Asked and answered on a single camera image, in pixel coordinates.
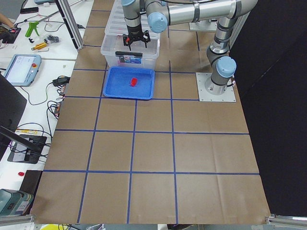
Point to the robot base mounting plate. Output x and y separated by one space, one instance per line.
210 92

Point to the black box latch handle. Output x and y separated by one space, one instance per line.
124 53

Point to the green handled tool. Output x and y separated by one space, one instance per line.
32 27

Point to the black power adapter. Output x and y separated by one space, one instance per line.
61 80

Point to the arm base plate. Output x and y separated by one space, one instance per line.
205 26

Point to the teach pendant tablet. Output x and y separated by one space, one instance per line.
22 69

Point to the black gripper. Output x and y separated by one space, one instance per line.
134 31

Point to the blue plastic tray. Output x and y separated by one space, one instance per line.
118 79

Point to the clear plastic storage box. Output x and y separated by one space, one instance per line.
113 43

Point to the red block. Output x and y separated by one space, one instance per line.
133 82

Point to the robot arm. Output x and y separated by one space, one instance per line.
163 13

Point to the clear plastic box lid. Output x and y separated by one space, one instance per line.
127 13

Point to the aluminium frame post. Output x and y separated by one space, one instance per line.
69 20

